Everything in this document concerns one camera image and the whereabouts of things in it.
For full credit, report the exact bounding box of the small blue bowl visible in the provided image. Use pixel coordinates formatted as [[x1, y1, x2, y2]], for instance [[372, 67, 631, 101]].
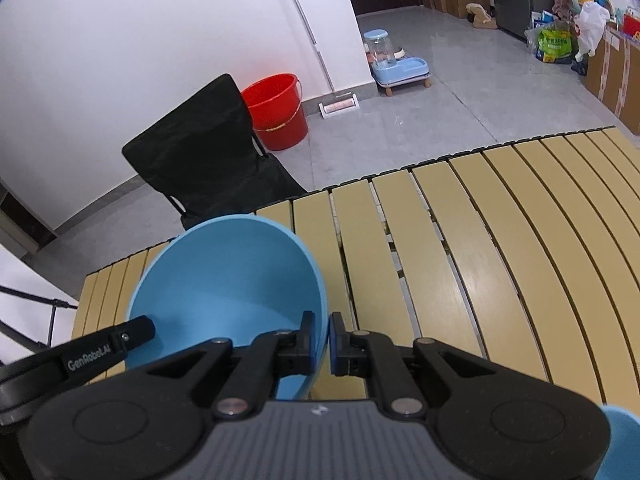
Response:
[[596, 404, 640, 480]]

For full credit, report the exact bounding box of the large cardboard box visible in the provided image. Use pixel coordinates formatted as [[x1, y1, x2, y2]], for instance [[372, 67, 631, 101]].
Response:
[[586, 27, 640, 136]]

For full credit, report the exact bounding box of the black folding chair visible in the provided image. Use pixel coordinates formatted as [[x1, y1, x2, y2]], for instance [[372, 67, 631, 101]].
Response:
[[122, 74, 306, 230]]

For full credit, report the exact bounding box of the red plastic bucket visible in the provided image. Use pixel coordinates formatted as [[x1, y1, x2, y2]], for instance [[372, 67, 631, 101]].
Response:
[[241, 73, 308, 152]]

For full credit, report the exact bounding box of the large blue bowl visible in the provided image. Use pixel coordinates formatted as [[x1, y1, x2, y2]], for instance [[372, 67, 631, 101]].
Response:
[[122, 214, 329, 404]]

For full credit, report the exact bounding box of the flat mop with metal handle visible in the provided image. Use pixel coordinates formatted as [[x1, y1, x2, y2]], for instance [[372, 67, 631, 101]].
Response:
[[292, 0, 360, 119]]

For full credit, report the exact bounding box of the green bag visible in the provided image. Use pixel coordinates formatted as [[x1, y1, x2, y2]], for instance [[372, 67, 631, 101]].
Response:
[[535, 27, 573, 64]]

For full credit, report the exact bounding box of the black camera tripod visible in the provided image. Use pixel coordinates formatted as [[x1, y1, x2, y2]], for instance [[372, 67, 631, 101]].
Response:
[[1, 285, 78, 353]]

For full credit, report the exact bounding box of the white plastic bag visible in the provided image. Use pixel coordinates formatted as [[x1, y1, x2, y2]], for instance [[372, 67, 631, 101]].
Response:
[[574, 1, 611, 62]]

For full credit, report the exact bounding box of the blue pet feeder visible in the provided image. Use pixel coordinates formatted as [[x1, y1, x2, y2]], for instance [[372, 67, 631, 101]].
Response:
[[362, 28, 432, 96]]

